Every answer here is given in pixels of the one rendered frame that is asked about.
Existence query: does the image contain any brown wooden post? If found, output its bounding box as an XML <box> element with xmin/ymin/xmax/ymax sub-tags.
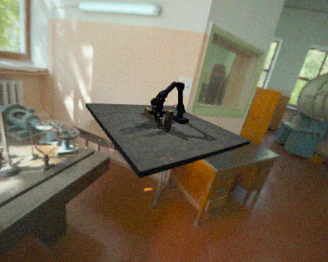
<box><xmin>162</xmin><ymin>110</ymin><xmax>174</xmax><ymax>131</ymax></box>

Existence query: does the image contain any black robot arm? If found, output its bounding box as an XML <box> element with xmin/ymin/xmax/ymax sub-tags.
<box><xmin>151</xmin><ymin>82</ymin><xmax>186</xmax><ymax>118</ymax></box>

